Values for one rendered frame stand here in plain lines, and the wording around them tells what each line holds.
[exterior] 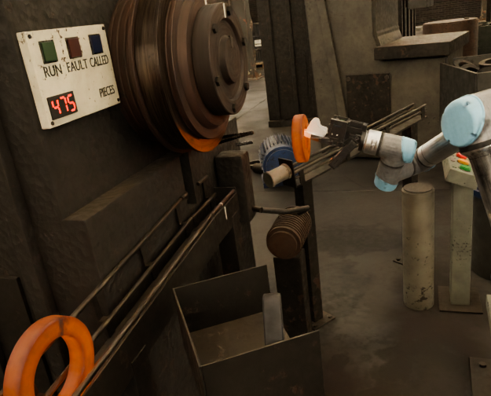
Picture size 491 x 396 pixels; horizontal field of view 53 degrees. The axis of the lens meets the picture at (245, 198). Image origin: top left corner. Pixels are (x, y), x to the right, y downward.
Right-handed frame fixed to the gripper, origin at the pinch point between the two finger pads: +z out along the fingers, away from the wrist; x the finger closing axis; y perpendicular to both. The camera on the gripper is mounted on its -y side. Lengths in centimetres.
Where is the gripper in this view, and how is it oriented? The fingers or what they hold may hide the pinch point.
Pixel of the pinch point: (301, 132)
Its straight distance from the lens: 161.5
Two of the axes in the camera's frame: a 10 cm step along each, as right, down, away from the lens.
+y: 1.5, -9.0, -4.0
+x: -3.0, 3.4, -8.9
